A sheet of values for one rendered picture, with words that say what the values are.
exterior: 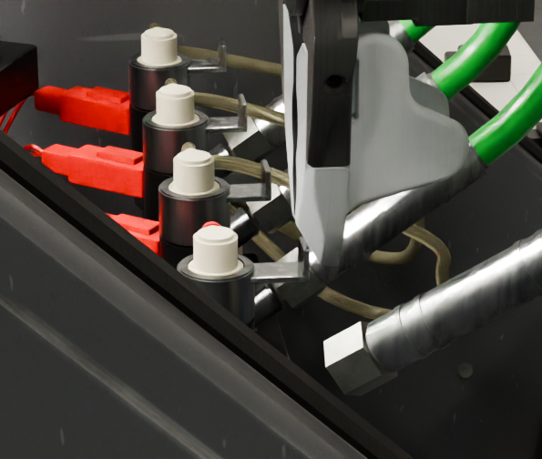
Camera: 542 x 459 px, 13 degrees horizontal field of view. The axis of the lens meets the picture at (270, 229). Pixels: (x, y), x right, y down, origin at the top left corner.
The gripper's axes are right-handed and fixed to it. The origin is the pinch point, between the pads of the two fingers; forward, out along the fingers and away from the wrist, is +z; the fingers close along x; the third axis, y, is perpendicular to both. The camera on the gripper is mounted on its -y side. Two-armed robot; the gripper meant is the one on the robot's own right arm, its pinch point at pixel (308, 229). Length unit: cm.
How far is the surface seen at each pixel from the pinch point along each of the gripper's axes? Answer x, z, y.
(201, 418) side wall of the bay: -34.8, -10.0, -7.2
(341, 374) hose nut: -10.6, 0.7, -0.4
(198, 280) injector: -1.1, 1.3, -4.1
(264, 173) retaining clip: 7.5, 0.6, -0.6
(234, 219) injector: 15.7, 5.7, -0.9
